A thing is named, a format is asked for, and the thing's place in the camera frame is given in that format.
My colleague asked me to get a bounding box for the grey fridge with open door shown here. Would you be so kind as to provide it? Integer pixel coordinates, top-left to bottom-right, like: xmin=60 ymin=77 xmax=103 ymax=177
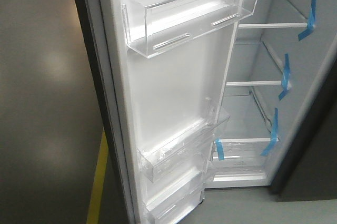
xmin=75 ymin=0 xmax=336 ymax=223

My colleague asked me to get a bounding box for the clear lower door bin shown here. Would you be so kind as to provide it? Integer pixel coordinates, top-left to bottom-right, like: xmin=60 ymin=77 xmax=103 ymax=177
xmin=137 ymin=105 xmax=229 ymax=183

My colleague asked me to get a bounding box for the clear door bin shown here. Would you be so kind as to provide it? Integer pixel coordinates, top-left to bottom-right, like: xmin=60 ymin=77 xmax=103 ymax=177
xmin=137 ymin=105 xmax=229 ymax=183
xmin=121 ymin=0 xmax=257 ymax=59

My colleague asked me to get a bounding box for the clear upper door bin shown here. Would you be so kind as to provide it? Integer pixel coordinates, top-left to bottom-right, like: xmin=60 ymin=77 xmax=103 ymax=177
xmin=121 ymin=0 xmax=257 ymax=59

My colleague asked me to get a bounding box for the white open fridge door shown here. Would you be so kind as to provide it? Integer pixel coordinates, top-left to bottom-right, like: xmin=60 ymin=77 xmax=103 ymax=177
xmin=68 ymin=0 xmax=266 ymax=224

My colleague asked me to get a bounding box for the yellow floor tape line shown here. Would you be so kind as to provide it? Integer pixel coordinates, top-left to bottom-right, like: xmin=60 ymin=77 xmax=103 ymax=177
xmin=0 ymin=0 xmax=109 ymax=224

